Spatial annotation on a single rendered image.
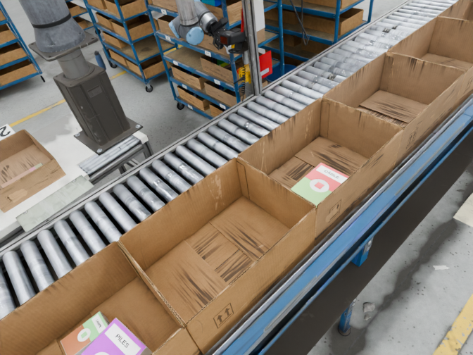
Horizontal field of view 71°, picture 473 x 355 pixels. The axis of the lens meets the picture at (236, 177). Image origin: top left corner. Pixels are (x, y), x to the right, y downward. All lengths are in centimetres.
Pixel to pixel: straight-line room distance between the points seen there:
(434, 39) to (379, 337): 137
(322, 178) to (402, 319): 104
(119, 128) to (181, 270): 97
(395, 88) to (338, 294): 84
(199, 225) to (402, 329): 118
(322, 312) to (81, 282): 70
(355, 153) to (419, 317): 97
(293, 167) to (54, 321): 81
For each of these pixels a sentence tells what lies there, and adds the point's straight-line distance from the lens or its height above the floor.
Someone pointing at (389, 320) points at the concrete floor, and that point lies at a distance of 186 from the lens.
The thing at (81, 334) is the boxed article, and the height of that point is 93.
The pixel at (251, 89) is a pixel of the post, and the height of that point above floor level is 77.
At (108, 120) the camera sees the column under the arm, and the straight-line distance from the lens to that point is 169.
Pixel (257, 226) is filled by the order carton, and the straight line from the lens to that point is 98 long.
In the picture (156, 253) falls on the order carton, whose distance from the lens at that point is 97.
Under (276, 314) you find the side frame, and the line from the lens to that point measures 82.
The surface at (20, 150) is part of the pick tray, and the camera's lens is 198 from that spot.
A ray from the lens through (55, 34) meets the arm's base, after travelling 154.
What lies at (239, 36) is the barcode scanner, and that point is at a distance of 166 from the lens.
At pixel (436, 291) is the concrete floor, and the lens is 199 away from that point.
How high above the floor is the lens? 167
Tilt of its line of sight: 44 degrees down
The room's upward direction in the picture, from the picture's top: 11 degrees counter-clockwise
